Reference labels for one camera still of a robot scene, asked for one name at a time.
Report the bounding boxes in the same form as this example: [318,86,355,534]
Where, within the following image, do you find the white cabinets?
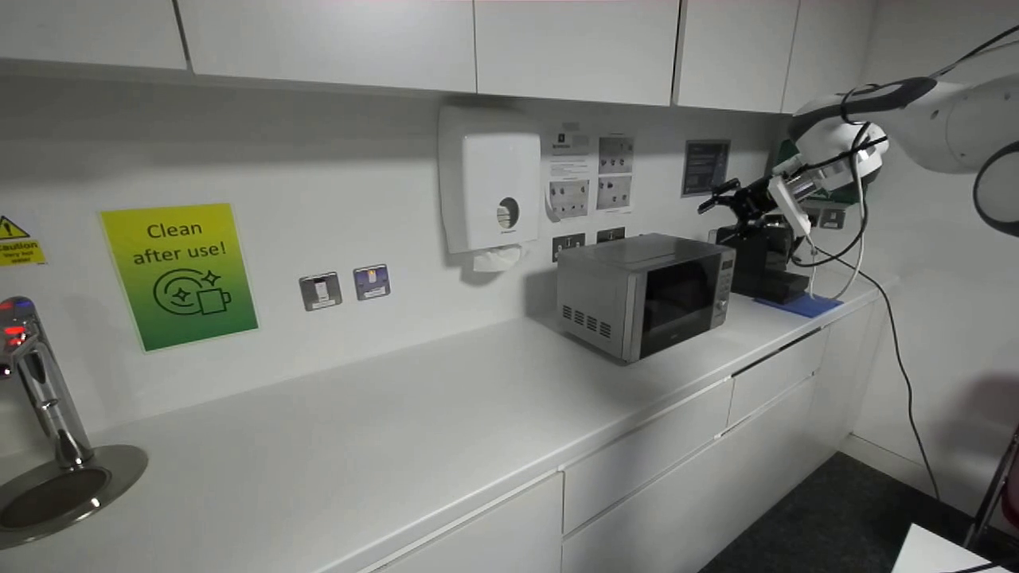
[371,309,871,573]
[0,0,879,115]

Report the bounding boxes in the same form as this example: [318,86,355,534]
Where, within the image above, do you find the black coffee machine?
[716,223,808,304]

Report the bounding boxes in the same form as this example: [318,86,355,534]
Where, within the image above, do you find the white lower cabinets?
[371,309,871,573]

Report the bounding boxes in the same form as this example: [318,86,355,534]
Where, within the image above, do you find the green clean after use sign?
[101,203,258,350]

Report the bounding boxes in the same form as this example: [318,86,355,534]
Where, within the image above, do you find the yellow warning sticker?
[0,217,45,269]

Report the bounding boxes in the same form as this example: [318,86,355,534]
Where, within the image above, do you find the blue mat under coffee machine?
[756,292,842,320]

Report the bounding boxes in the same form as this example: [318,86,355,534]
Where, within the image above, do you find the steel wall switch plate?
[300,273,341,312]

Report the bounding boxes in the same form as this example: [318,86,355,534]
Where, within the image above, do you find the white upper cabinets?
[0,0,879,115]

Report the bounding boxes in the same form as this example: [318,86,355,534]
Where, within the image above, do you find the white instruction poster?
[544,125,635,223]

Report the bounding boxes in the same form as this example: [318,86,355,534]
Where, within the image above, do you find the black double socket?
[551,232,587,260]
[595,226,627,244]

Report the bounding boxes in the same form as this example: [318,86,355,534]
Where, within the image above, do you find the steel wall socket plate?
[354,263,390,299]

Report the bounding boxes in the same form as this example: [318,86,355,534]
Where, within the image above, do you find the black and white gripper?
[698,117,889,240]

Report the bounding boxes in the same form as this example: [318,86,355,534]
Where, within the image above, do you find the chrome hot water tap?
[0,296,149,548]

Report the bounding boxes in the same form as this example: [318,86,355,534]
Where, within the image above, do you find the white paper towel dispenser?
[440,106,540,273]

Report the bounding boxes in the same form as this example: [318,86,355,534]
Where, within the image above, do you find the silver microwave oven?
[557,232,735,363]

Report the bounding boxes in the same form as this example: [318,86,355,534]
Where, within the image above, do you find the black double socket right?
[595,226,627,244]

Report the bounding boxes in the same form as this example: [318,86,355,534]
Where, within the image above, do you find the black double socket left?
[551,232,587,260]

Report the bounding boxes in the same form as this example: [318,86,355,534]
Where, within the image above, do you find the dark framed wall notice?
[680,141,730,193]

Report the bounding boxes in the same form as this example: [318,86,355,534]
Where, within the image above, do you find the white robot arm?
[700,74,1019,240]

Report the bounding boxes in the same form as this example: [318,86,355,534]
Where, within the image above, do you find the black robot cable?
[791,20,1019,503]

